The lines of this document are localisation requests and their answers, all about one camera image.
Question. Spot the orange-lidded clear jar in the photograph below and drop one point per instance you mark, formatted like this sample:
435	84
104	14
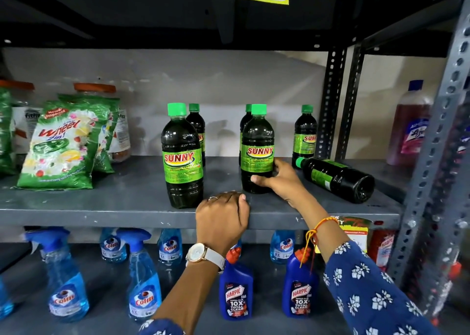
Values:
119	132
22	121

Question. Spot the person's left hand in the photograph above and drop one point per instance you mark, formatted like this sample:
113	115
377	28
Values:
220	221

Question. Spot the person's right thumb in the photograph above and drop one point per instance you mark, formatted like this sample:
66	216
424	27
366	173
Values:
262	180

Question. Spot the person's left thumb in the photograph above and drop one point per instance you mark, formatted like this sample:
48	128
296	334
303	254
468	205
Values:
244	204

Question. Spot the group of dark cleaner bottles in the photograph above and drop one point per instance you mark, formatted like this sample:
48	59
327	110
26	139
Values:
181	162

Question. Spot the yellow shelf edge label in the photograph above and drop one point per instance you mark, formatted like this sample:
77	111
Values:
355	233

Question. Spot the green-capped dark liquid bottle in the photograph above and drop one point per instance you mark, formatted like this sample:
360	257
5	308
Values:
257	151

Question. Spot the grey perforated shelf upright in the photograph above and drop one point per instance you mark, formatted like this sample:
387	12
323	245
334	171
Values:
433	140

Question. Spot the person's right hand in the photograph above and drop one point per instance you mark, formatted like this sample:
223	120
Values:
288	184

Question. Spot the blue toilet cleaner bottle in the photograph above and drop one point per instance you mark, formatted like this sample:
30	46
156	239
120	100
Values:
299	290
235	290

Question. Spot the red toilet cleaner bottle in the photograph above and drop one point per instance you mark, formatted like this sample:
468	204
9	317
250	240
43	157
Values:
382	248

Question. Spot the black perforated shelf upright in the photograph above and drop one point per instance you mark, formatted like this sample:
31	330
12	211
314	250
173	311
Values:
348	103
331	103

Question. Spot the row of blue glass cleaners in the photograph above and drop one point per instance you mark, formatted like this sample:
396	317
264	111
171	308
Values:
66	287

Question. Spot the person's right forearm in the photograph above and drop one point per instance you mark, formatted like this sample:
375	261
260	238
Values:
323	228

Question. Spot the green detergent powder packet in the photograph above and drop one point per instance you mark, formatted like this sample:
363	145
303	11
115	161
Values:
5	132
62	147
108	132

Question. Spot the pink liquid bottle blue cap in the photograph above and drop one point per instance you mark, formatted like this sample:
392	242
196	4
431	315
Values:
409	129

